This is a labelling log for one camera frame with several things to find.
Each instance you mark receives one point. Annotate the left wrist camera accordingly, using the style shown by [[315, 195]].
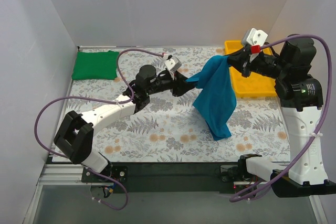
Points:
[[172, 64]]

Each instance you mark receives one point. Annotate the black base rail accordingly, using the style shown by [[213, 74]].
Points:
[[178, 177]]

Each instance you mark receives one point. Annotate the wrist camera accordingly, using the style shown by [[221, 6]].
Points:
[[172, 64], [255, 38]]

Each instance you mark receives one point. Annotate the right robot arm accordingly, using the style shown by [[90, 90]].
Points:
[[303, 106]]

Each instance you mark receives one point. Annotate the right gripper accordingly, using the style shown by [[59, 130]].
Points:
[[245, 62]]

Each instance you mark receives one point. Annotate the yellow plastic tray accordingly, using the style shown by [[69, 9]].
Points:
[[253, 86]]

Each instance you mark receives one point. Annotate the floral table cloth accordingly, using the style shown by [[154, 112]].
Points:
[[169, 129]]

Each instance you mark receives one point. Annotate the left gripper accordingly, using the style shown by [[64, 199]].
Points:
[[176, 84]]

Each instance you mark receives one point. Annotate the folded green t shirt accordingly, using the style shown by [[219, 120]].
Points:
[[95, 65]]

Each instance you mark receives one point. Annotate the aluminium frame rail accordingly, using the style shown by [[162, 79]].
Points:
[[53, 174]]

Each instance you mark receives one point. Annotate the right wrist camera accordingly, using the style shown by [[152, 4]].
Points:
[[255, 38]]

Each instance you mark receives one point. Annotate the blue t shirt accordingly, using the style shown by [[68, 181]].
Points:
[[217, 101]]

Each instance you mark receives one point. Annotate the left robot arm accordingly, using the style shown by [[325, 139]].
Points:
[[75, 135]]

